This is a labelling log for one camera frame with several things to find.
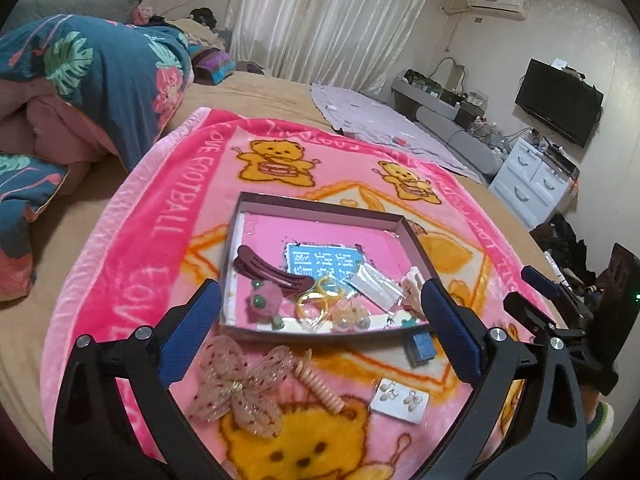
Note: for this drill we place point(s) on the silver earring card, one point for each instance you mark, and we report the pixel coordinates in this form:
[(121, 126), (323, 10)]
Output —
[(399, 401)]

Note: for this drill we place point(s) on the grey wall shelf desk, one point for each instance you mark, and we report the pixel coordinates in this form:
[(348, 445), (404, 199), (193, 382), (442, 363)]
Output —
[(436, 118)]

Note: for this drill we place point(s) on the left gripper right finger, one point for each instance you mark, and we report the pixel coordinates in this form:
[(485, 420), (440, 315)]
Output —
[(524, 417)]

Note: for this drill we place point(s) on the black flat television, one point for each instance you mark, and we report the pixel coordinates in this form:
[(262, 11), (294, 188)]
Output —
[(564, 103)]

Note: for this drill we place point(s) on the yellow hair ties bag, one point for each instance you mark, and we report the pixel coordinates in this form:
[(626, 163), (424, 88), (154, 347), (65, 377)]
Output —
[(313, 307)]

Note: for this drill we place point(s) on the pink felt hair clip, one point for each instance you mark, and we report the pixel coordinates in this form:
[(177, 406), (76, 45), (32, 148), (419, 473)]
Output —
[(263, 304)]

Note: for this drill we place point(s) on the clear plastic zip bag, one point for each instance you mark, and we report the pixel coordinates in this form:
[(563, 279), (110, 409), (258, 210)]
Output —
[(375, 286)]

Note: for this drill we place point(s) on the pearl earrings pair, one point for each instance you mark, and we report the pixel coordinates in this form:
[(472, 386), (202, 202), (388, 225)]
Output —
[(350, 318)]

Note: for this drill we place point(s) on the pile of dark clothes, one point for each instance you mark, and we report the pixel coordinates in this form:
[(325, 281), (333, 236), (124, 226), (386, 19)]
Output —
[(558, 237)]

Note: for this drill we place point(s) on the maroon hair clip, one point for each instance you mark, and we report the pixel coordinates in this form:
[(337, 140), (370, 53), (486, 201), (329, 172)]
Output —
[(250, 265)]

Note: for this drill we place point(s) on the shallow cardboard box tray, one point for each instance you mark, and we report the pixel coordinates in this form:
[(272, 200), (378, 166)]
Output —
[(325, 259)]

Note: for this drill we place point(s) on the white pink claw clip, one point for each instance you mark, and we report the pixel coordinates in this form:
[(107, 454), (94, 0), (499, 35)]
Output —
[(411, 285)]

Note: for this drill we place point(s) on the lilac bed sheet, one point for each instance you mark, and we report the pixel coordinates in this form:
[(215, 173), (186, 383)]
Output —
[(367, 120)]

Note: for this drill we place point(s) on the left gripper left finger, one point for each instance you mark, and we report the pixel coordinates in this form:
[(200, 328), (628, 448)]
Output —
[(115, 417)]

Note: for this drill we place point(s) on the pink bear fleece blanket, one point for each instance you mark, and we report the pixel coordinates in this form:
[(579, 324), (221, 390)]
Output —
[(164, 231)]

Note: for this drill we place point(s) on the white pleated curtain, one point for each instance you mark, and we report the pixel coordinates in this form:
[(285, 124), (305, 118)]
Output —
[(351, 44)]

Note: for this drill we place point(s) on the grey upholstered headboard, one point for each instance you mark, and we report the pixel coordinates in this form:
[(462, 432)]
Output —
[(26, 11)]

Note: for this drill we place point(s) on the sheer butterfly bow clip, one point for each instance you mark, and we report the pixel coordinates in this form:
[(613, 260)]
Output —
[(228, 384)]

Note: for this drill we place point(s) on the blue floral quilt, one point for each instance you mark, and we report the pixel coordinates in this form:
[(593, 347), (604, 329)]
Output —
[(74, 89)]

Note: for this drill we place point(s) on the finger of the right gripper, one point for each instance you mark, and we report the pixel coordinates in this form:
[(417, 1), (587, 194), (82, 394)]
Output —
[(544, 329), (545, 284)]

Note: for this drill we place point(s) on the purple striped pillow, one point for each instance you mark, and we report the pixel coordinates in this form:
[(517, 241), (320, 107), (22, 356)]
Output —
[(211, 66)]

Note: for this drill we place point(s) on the white air conditioner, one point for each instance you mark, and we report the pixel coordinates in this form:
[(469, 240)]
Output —
[(514, 9)]

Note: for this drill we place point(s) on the person's right hand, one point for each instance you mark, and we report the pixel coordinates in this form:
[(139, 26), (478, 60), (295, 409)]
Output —
[(596, 411)]

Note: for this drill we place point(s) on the white drawer cabinet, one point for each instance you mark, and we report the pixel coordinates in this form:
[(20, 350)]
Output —
[(532, 185)]

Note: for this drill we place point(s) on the small blue jewelry box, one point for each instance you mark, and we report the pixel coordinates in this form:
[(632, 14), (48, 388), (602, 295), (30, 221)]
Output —
[(420, 348)]

